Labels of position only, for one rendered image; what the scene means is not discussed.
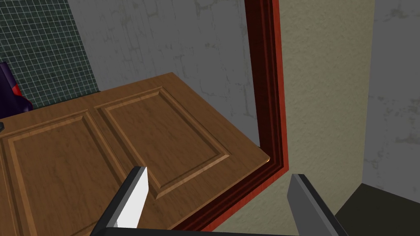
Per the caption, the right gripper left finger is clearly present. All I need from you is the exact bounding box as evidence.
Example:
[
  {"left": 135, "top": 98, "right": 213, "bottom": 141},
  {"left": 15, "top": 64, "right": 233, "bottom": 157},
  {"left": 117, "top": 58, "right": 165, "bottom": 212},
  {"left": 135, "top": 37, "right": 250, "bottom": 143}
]
[{"left": 93, "top": 166, "right": 149, "bottom": 230}]

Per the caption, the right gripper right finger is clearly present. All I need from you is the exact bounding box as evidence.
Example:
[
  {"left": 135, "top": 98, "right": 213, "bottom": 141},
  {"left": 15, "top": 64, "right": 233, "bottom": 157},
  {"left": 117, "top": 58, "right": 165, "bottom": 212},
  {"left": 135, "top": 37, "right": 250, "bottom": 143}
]
[{"left": 287, "top": 173, "right": 349, "bottom": 236}]

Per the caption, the brown panelled wooden door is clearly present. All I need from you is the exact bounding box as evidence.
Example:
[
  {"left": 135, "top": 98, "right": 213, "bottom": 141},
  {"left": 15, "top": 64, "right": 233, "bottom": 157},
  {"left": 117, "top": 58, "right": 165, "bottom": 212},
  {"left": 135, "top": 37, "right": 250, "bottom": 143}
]
[{"left": 0, "top": 72, "right": 271, "bottom": 236}]

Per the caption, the dark purple object with red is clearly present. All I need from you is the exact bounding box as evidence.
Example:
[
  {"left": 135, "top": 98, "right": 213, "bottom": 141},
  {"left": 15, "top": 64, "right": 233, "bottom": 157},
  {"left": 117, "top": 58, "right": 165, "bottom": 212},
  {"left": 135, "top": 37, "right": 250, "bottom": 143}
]
[{"left": 0, "top": 61, "right": 33, "bottom": 119}]

